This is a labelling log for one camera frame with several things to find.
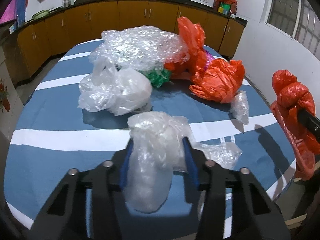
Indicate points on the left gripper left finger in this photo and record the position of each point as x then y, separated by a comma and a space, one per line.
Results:
63, 216

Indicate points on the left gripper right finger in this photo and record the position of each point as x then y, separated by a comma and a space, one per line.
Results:
254, 214

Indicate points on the knotted orange plastic bag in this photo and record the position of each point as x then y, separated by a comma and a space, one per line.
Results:
292, 93

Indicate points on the long clear plastic bag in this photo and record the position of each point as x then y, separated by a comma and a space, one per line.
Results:
158, 152

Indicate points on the pink purple plastic bag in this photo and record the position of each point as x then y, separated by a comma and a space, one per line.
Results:
210, 58

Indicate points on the green plastic bag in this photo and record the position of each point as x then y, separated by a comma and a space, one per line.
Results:
157, 77

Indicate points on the clear bubble wrap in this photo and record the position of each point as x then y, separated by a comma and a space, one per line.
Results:
143, 48

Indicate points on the lower wooden kitchen cabinets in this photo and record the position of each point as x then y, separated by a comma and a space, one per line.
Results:
31, 46

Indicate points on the red basket with liner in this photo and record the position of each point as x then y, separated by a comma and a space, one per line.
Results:
303, 142

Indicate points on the small clear plastic piece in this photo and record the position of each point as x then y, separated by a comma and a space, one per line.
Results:
240, 107

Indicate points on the blue white striped tablecloth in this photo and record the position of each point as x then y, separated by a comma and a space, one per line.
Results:
54, 135

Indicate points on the barred window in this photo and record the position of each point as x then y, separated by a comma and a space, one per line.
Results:
297, 19

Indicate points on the red bag with containers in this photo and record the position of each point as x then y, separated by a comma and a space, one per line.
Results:
226, 7

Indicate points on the crumpled clear plastic bag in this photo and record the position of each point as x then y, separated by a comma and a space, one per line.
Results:
118, 91

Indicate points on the yellow detergent bottle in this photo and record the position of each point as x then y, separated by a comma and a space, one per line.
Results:
13, 27

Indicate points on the green basin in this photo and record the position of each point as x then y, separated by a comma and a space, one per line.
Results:
40, 14

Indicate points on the pink blue hanging cloth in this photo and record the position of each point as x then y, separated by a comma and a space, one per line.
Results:
15, 11

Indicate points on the clear jar on counter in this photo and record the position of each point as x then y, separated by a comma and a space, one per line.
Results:
67, 3

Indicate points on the flower wall sticker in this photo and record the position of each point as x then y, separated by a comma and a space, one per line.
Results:
4, 95

